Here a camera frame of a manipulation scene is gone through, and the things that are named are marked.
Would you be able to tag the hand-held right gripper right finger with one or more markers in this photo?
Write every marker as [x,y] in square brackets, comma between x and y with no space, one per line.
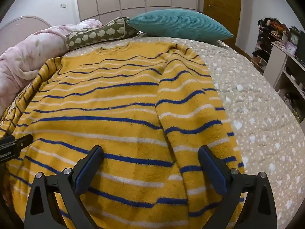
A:
[215,174]

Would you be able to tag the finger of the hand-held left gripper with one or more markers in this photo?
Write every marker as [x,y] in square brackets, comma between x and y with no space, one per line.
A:
[20,140]

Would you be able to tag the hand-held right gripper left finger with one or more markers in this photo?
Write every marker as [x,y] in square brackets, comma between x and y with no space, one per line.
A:
[83,174]

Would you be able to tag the yellow striped sweater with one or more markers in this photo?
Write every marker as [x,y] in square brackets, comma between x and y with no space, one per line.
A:
[114,114]

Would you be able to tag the pile of dark clothes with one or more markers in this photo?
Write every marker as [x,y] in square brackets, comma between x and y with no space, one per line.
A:
[271,25]

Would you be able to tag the beige quilted bedspread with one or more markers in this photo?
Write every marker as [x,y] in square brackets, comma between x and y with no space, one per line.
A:
[252,100]

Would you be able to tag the pink fleece comforter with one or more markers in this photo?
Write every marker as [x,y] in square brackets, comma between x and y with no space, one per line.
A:
[26,52]

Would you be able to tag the pink curved headboard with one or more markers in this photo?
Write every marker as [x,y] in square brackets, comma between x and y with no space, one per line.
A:
[16,27]

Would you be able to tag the olive hedgehog print bolster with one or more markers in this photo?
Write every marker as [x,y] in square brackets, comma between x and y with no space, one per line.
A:
[95,34]

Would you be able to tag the white shelf unit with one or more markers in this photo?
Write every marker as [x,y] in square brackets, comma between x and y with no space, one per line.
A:
[278,59]

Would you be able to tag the small purple box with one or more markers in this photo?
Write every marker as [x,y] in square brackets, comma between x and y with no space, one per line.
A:
[291,47]

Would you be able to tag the teal ribbed pillow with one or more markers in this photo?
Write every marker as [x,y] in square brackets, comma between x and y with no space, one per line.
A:
[176,23]

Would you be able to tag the small table clock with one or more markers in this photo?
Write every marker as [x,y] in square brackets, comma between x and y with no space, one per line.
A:
[295,39]

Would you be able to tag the wooden door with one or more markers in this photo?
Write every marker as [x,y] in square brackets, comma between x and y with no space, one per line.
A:
[221,7]

